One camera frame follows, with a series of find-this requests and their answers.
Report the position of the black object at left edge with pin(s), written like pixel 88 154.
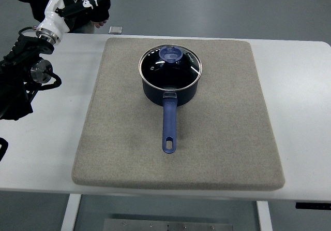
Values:
pixel 4 147

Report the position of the small silver floor plate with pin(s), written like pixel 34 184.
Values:
pixel 115 29

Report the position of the grey metal base plate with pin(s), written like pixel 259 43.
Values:
pixel 127 224

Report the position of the dark blue saucepan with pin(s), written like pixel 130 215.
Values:
pixel 169 100

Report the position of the white table leg left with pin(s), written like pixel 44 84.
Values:
pixel 71 212

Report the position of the white table leg right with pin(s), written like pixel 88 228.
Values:
pixel 265 222

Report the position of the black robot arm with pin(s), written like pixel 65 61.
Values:
pixel 24 73

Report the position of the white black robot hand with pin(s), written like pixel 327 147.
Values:
pixel 60 16

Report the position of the glass pot lid blue knob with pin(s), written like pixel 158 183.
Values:
pixel 170 67

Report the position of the white table leg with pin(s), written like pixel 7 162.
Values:
pixel 71 212
pixel 265 222

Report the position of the beige felt mat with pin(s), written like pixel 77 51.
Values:
pixel 224 137

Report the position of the black table control panel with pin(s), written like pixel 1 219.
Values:
pixel 313 206

